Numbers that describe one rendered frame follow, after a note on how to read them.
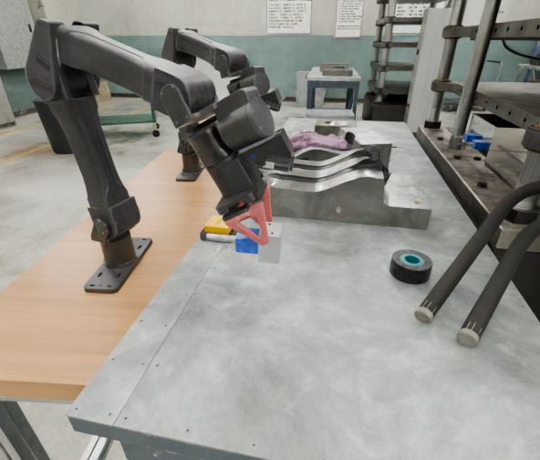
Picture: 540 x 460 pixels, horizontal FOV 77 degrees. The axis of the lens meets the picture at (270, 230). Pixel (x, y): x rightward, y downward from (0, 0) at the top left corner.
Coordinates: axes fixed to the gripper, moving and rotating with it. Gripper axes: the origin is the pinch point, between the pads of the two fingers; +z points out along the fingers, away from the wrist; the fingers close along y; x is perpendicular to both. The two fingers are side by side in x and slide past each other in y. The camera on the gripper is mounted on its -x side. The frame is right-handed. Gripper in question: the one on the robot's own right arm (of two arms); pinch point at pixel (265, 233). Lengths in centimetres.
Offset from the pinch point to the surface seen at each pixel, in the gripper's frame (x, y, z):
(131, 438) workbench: 20.3, -27.3, 7.8
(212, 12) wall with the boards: 152, 767, -165
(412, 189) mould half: -28, 44, 25
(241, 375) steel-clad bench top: 7.9, -17.8, 11.9
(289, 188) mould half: 1.2, 34.5, 6.2
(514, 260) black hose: -37.5, 8.8, 29.1
